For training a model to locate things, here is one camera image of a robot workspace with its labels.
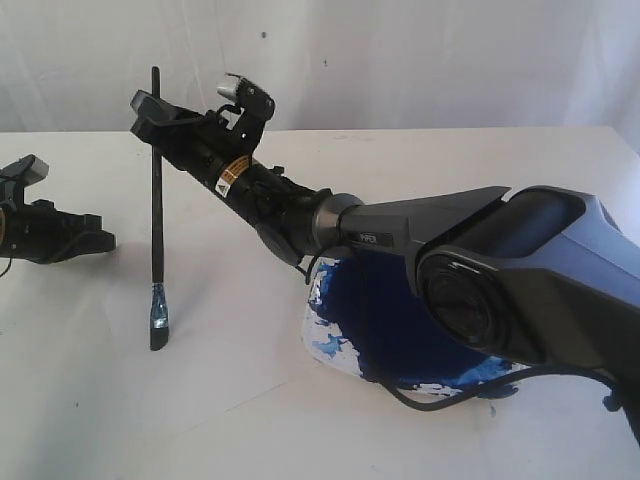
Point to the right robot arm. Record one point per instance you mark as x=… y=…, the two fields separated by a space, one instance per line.
x=543 y=277

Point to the white backdrop cloth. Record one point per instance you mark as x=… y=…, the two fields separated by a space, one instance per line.
x=74 y=65

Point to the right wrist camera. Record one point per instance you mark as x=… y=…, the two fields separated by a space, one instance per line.
x=248 y=110

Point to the black paintbrush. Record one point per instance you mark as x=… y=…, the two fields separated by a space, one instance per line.
x=159 y=328

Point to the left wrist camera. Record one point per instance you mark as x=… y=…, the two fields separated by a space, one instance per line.
x=17 y=176

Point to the white square paint plate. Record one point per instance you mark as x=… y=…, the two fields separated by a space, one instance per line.
x=359 y=310

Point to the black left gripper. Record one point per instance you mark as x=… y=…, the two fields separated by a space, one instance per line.
x=39 y=233

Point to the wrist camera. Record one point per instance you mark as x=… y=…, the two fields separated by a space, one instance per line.
x=17 y=176
x=248 y=110

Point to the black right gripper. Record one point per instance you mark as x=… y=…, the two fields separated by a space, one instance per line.
x=196 y=144

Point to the white paper sheet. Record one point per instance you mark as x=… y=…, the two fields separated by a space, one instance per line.
x=235 y=331

